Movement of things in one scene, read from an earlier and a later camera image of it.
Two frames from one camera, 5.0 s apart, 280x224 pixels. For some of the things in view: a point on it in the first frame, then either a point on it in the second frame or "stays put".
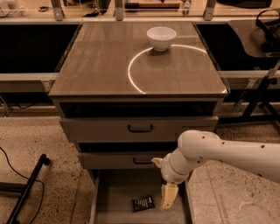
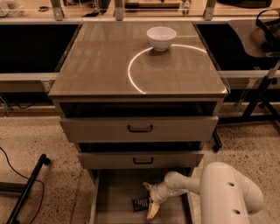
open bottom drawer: [133, 196] stays put
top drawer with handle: [135, 129] stays put
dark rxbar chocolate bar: [143, 203] stays put
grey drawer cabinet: [127, 91] stays put
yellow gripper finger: [157, 161] -> [147, 185]
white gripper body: [168, 172] -> [157, 192]
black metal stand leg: [24, 188] stays put
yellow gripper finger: [168, 194] -> [153, 208]
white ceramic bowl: [160, 38] stays put
